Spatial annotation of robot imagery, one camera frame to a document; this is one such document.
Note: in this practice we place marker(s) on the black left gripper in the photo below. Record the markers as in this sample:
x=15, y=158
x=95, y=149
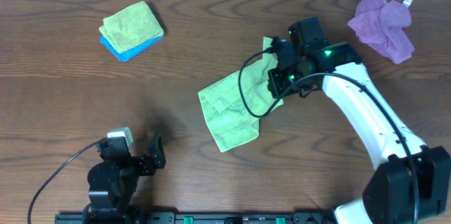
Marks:
x=141, y=164

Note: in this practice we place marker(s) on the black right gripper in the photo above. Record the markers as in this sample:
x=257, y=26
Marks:
x=275, y=83

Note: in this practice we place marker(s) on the green cloth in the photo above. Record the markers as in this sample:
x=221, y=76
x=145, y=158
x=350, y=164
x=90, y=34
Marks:
x=131, y=27
x=229, y=104

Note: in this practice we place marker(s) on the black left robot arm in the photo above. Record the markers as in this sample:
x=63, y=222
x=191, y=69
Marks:
x=113, y=182

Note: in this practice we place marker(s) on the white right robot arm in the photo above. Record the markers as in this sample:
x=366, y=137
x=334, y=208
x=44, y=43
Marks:
x=411, y=180

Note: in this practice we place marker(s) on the folded blue cloth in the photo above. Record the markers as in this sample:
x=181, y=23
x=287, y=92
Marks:
x=131, y=53

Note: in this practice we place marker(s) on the crumpled purple cloth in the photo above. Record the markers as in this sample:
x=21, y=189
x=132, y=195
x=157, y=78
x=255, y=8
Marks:
x=380, y=24

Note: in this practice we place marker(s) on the folded green cloth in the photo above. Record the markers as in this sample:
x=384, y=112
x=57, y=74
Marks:
x=131, y=27

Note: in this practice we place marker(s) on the white purple cloth label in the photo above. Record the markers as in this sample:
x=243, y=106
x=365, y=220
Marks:
x=407, y=3

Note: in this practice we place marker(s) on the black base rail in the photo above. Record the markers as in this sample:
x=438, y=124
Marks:
x=200, y=218

